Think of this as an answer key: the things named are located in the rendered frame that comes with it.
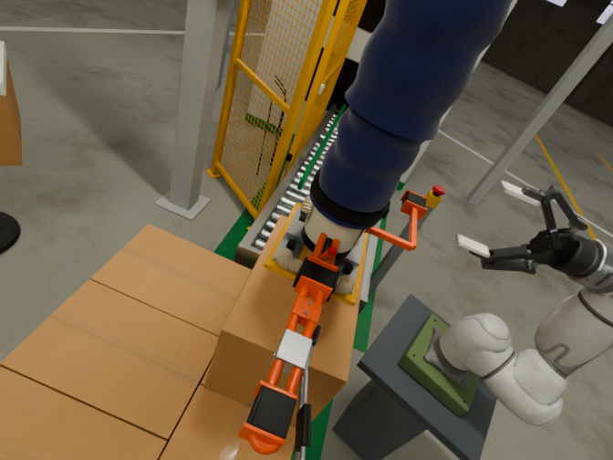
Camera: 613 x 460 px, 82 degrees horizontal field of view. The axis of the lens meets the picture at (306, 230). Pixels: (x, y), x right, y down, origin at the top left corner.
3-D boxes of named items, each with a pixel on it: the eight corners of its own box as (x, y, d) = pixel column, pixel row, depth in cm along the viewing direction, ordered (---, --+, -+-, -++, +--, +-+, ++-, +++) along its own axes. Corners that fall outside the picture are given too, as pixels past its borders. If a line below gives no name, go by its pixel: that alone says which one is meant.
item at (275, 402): (254, 391, 67) (260, 379, 64) (290, 405, 67) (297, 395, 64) (236, 436, 61) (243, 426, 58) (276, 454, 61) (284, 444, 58)
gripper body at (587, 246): (607, 256, 61) (559, 235, 61) (569, 286, 67) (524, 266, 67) (591, 231, 67) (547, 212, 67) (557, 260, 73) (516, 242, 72)
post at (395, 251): (357, 294, 262) (430, 188, 198) (366, 297, 262) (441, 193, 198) (356, 300, 256) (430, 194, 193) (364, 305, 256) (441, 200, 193)
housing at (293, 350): (279, 338, 77) (285, 327, 74) (307, 350, 77) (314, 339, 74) (268, 366, 72) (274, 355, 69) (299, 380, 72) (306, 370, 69)
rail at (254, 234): (326, 120, 369) (332, 103, 357) (330, 122, 369) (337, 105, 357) (232, 266, 190) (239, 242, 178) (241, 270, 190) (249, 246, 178)
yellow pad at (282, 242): (294, 205, 130) (298, 194, 127) (319, 216, 130) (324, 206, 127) (262, 267, 104) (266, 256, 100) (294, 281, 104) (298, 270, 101)
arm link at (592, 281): (597, 302, 67) (568, 289, 66) (579, 269, 74) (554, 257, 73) (641, 271, 61) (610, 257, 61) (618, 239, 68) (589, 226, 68)
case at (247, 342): (258, 274, 174) (280, 214, 149) (333, 305, 175) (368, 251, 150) (202, 388, 128) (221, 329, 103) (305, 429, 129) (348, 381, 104)
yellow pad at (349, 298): (341, 226, 130) (347, 216, 127) (367, 237, 130) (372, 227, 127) (322, 293, 104) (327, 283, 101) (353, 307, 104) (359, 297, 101)
